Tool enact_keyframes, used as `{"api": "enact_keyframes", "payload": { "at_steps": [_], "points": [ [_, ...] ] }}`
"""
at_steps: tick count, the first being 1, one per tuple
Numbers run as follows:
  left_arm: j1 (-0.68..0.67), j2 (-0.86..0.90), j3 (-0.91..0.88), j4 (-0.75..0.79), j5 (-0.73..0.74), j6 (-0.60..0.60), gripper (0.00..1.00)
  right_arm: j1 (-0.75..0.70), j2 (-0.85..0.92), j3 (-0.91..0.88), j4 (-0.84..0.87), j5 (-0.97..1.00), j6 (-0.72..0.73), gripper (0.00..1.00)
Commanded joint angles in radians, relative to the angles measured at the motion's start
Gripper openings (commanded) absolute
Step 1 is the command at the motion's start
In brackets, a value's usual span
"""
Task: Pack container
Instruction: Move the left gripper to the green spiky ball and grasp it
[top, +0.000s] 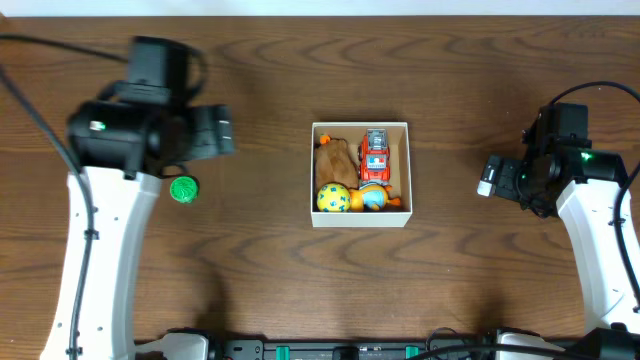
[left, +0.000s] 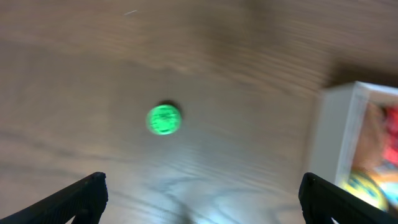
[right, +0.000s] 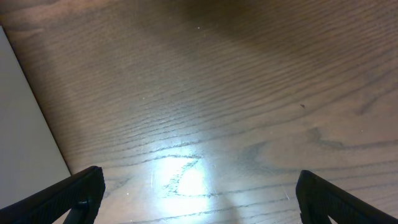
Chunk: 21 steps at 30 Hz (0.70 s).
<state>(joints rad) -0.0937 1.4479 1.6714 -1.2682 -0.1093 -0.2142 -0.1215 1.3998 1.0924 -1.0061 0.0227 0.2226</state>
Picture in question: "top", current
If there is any green ribbed plastic wheel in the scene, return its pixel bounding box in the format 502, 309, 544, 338
169, 176, 199, 204

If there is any red toy truck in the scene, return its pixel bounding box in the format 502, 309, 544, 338
358, 128, 391, 185

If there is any brown plush toy with carrot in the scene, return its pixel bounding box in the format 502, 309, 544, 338
314, 134, 359, 192

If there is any orange duck toy blue hat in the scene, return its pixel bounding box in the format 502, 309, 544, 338
349, 183, 401, 212

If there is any yellow ball with blue letters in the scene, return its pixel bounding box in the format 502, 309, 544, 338
316, 183, 351, 212

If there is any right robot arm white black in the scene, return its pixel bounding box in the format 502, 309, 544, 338
477, 102, 639, 359

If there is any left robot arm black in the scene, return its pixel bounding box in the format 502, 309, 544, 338
42, 36, 234, 359

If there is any white cardboard box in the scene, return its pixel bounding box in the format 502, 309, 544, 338
311, 122, 413, 227

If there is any black rail at table edge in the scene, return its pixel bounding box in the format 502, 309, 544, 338
134, 327, 591, 360

